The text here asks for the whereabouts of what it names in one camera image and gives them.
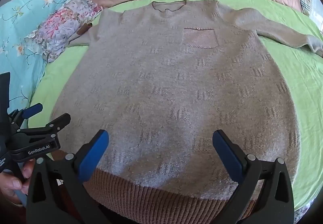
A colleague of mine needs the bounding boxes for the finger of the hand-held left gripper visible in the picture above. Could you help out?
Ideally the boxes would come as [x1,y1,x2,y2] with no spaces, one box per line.
[9,103,43,129]
[16,113,71,144]

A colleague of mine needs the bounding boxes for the teal floral blanket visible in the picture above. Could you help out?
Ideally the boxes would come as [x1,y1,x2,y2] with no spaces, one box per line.
[0,0,95,114]

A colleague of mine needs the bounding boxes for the beige knitted sweater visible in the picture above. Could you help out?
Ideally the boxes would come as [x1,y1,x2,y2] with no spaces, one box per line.
[49,0,323,224]

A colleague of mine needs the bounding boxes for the floral ruffled pillow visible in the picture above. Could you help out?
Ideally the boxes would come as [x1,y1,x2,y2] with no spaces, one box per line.
[24,0,103,63]

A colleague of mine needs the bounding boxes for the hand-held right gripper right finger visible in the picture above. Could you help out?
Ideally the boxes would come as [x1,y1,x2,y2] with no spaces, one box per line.
[212,129,295,224]

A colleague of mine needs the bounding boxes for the green bed sheet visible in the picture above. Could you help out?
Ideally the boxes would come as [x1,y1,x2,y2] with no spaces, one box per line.
[28,0,323,214]

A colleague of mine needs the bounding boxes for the person's left hand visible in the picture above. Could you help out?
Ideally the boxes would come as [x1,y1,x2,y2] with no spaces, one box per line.
[0,160,36,205]

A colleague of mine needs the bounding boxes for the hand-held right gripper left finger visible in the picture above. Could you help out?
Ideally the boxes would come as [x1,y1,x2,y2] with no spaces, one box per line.
[26,129,109,224]

